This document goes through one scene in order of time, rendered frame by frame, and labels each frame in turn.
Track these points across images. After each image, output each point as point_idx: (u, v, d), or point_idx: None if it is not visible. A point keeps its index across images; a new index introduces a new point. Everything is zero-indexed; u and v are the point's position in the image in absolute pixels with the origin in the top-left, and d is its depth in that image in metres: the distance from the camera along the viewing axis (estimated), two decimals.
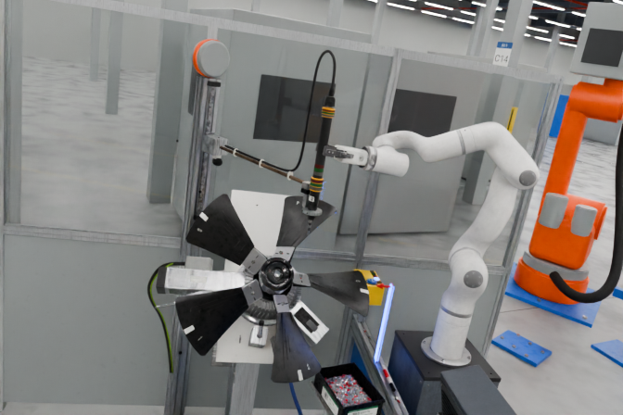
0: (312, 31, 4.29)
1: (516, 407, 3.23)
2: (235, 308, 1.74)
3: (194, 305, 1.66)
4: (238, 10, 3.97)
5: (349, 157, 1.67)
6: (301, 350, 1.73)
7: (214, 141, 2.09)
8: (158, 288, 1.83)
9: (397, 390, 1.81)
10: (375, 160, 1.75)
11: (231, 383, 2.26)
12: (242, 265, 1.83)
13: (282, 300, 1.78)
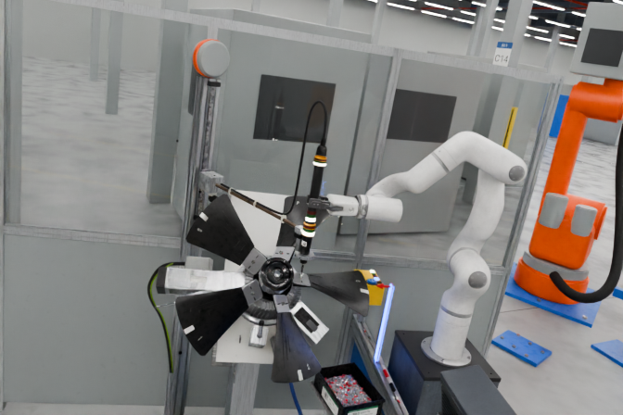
0: (312, 31, 4.29)
1: (516, 407, 3.23)
2: (235, 308, 1.74)
3: (194, 305, 1.66)
4: (238, 10, 3.97)
5: (331, 209, 1.70)
6: (301, 350, 1.73)
7: (209, 179, 2.14)
8: (158, 288, 1.83)
9: (397, 390, 1.81)
10: (366, 210, 1.75)
11: (231, 383, 2.26)
12: (242, 265, 1.83)
13: (282, 300, 1.78)
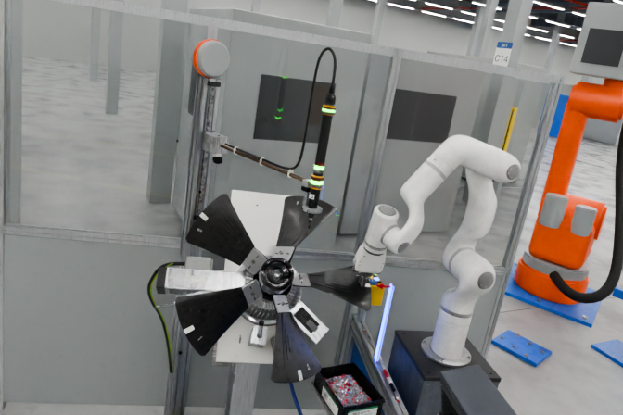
0: (312, 31, 4.29)
1: (516, 407, 3.23)
2: (235, 308, 1.74)
3: (194, 305, 1.66)
4: (238, 10, 3.97)
5: (379, 271, 1.83)
6: (301, 350, 1.73)
7: (214, 139, 2.09)
8: (158, 288, 1.83)
9: (397, 390, 1.81)
10: None
11: (231, 383, 2.26)
12: (242, 265, 1.83)
13: (282, 300, 1.78)
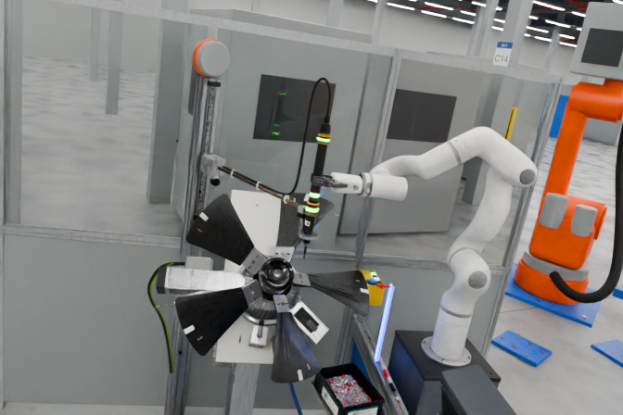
0: (312, 31, 4.29)
1: (516, 407, 3.23)
2: (235, 252, 1.82)
3: (224, 211, 1.82)
4: (238, 10, 3.97)
5: (336, 187, 1.68)
6: (213, 326, 1.70)
7: (211, 161, 2.12)
8: (158, 288, 1.83)
9: (397, 390, 1.81)
10: (371, 188, 1.73)
11: (231, 383, 2.26)
12: (276, 247, 1.89)
13: (255, 292, 1.78)
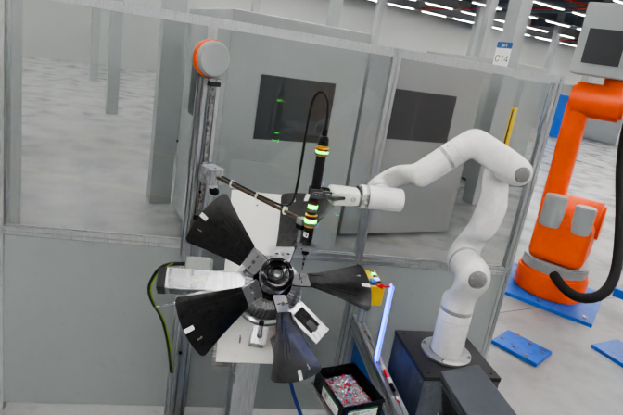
0: (312, 31, 4.29)
1: (516, 407, 3.23)
2: (235, 252, 1.82)
3: (224, 211, 1.82)
4: (238, 10, 3.97)
5: (333, 199, 1.69)
6: (213, 326, 1.70)
7: (210, 171, 2.13)
8: (158, 288, 1.83)
9: (397, 390, 1.81)
10: (368, 200, 1.74)
11: (231, 383, 2.26)
12: (276, 247, 1.89)
13: (255, 292, 1.78)
